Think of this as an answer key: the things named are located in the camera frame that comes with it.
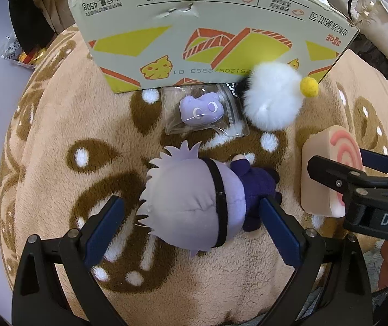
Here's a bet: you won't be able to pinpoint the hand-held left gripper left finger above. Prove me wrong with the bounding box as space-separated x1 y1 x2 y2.
11 195 127 326

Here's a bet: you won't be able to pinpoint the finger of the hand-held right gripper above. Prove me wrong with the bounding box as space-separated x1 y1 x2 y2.
360 148 388 179
307 155 367 198

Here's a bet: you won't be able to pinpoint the clear bag of toys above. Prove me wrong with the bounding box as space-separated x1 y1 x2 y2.
0 36 47 70

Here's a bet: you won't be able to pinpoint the purple doll plush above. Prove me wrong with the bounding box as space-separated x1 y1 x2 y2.
136 141 281 253

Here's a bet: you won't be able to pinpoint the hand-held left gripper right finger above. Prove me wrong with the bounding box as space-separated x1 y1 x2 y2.
258 197 374 326

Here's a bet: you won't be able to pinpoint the brown patterned fleece blanket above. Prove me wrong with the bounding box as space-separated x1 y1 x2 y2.
0 27 388 326

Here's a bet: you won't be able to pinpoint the black hanging clothes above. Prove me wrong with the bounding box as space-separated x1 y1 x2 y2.
5 0 57 53

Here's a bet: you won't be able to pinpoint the pink roll cake plush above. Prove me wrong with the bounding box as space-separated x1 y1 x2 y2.
299 126 367 218

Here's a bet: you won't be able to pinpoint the beige hanging coat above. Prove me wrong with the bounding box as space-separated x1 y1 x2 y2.
27 0 93 31

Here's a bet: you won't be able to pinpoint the printed cardboard box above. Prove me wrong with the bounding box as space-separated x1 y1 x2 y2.
68 0 361 94

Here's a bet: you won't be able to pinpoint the purple toy in clear packet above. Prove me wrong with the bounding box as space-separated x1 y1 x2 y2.
160 83 250 140

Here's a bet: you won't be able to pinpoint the white fluffy duck plush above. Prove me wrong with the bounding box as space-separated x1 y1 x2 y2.
241 63 320 130

